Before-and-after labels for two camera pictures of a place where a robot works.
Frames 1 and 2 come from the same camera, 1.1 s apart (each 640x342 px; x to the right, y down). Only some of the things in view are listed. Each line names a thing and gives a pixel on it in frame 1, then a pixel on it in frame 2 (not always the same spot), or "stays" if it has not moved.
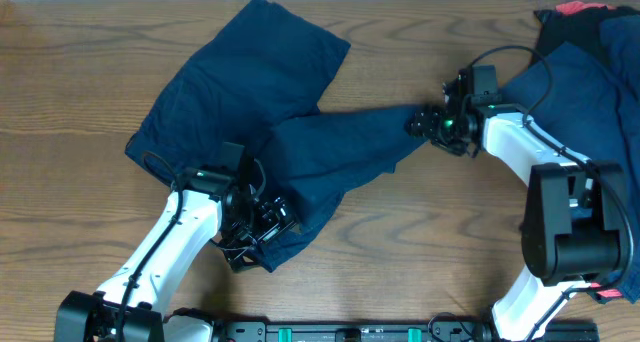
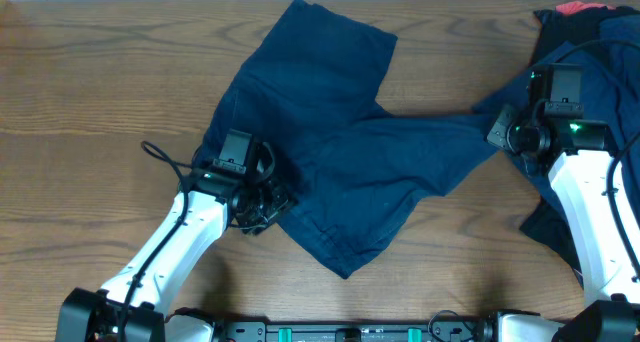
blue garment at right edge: x=620 y=45 stays
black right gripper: x=424 y=122 to x=498 y=131
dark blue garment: x=573 y=101 to x=545 y=226
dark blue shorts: x=253 y=78 to x=311 y=87
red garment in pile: x=575 y=7 stays
